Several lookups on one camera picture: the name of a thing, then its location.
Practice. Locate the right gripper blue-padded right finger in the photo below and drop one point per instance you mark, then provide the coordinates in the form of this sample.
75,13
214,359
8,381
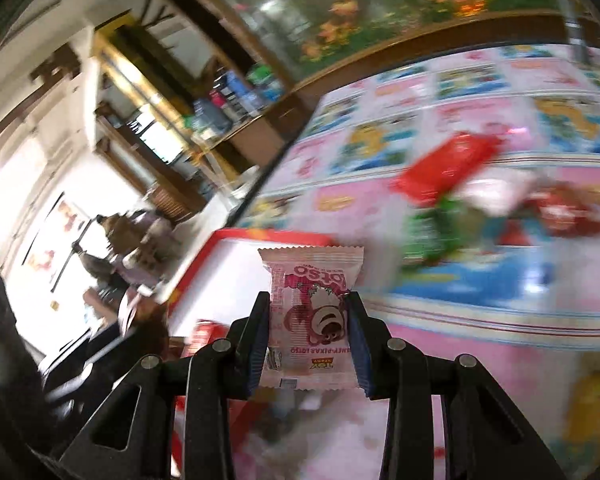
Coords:
368,339

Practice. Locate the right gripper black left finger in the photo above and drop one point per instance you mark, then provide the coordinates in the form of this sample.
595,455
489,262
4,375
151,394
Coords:
249,338

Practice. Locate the pink bear snack packet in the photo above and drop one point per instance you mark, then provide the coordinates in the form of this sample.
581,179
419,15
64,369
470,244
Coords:
308,339

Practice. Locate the red flower snack packet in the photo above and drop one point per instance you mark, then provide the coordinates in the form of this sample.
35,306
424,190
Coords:
563,211

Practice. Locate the red gift box tray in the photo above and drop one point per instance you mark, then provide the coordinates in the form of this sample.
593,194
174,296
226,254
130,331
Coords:
220,285

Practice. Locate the green snack packet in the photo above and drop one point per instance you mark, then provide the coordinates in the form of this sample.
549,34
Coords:
431,234

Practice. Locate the seated person brown jacket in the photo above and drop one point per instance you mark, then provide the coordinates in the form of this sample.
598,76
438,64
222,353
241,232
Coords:
123,235

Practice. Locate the long red snack bag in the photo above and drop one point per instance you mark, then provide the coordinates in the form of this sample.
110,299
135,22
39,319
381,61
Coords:
440,171

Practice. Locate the colourful cartoon tablecloth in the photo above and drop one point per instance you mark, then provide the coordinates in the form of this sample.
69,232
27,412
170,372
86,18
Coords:
525,303

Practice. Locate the white pink snack packet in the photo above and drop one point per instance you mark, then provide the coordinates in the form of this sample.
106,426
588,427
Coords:
497,191

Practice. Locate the blue thermos bottle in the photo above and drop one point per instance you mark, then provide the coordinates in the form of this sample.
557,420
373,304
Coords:
249,100

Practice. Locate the wooden flower display cabinet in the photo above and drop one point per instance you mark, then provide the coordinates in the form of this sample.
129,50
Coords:
316,46

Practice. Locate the framed wall painting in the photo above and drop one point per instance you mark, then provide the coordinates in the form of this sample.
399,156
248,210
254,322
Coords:
51,248

